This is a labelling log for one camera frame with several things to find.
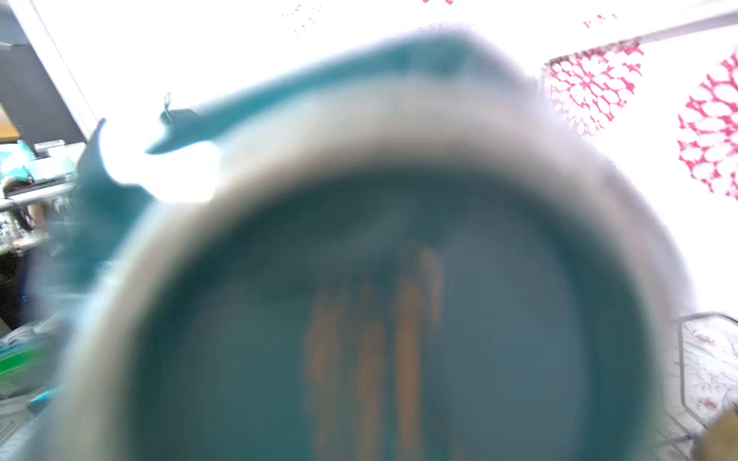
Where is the dark green cream mug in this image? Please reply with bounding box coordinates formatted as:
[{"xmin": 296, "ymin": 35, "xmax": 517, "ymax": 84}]
[{"xmin": 26, "ymin": 30, "xmax": 690, "ymax": 460}]

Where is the black wire dish rack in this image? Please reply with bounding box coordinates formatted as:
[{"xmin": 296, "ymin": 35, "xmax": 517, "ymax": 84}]
[{"xmin": 655, "ymin": 312, "xmax": 737, "ymax": 460}]

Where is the amber glass cup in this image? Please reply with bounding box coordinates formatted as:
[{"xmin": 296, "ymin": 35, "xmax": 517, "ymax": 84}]
[{"xmin": 692, "ymin": 406, "xmax": 738, "ymax": 461}]

